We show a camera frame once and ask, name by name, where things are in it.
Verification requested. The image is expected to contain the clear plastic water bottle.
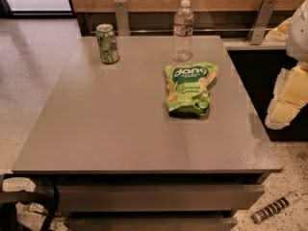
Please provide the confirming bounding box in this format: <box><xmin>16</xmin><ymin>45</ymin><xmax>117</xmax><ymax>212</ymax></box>
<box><xmin>172</xmin><ymin>0</ymin><xmax>194</xmax><ymax>63</ymax></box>

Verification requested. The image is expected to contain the green snack bag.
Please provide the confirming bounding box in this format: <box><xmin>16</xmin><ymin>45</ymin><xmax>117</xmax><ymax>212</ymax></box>
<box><xmin>165</xmin><ymin>63</ymin><xmax>218</xmax><ymax>116</ymax></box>

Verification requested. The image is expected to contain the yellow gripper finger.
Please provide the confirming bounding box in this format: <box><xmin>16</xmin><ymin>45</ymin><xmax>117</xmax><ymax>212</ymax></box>
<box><xmin>265</xmin><ymin>102</ymin><xmax>299</xmax><ymax>130</ymax></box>
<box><xmin>278</xmin><ymin>64</ymin><xmax>308</xmax><ymax>106</ymax></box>

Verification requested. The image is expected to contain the black and white power strip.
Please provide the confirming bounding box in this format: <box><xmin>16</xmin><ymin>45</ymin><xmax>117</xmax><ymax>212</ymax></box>
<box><xmin>251</xmin><ymin>192</ymin><xmax>303</xmax><ymax>224</ymax></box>

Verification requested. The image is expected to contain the left metal bracket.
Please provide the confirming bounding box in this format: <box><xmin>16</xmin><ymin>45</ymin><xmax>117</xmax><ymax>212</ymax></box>
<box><xmin>114</xmin><ymin>0</ymin><xmax>131</xmax><ymax>37</ymax></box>

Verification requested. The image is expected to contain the right metal bracket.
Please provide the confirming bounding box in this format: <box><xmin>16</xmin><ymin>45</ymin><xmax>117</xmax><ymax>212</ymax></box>
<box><xmin>247</xmin><ymin>0</ymin><xmax>277</xmax><ymax>45</ymax></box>

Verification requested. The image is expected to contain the black chair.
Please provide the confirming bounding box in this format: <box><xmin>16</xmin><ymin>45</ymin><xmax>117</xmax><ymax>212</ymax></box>
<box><xmin>0</xmin><ymin>174</ymin><xmax>60</xmax><ymax>231</ymax></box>

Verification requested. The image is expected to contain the metal bracket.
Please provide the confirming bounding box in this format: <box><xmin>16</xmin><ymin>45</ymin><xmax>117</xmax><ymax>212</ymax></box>
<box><xmin>247</xmin><ymin>0</ymin><xmax>277</xmax><ymax>45</ymax></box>
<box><xmin>114</xmin><ymin>0</ymin><xmax>131</xmax><ymax>37</ymax></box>

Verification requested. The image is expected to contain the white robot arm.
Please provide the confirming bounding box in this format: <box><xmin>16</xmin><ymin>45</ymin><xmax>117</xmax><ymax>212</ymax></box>
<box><xmin>265</xmin><ymin>0</ymin><xmax>308</xmax><ymax>130</ymax></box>

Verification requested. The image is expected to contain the green soda can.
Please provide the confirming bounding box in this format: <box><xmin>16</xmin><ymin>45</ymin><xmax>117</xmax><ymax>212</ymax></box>
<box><xmin>95</xmin><ymin>24</ymin><xmax>119</xmax><ymax>64</ymax></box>

